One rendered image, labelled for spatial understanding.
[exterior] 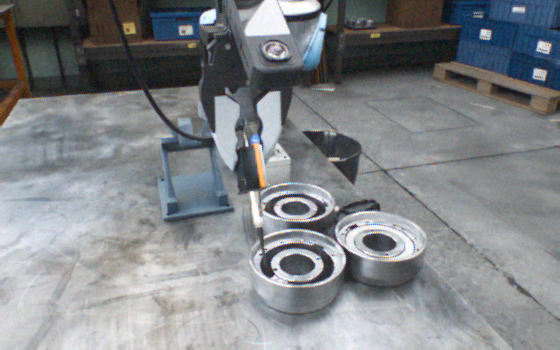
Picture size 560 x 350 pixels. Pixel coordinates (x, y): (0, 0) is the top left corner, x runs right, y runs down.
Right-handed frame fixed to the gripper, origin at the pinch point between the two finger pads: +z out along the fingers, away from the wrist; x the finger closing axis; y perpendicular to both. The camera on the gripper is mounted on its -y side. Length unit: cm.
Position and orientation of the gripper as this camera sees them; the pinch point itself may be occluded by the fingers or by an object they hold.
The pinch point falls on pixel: (248, 160)
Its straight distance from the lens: 51.8
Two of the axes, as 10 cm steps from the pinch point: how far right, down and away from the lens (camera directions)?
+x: -9.6, 1.3, -2.7
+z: 0.0, 9.0, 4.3
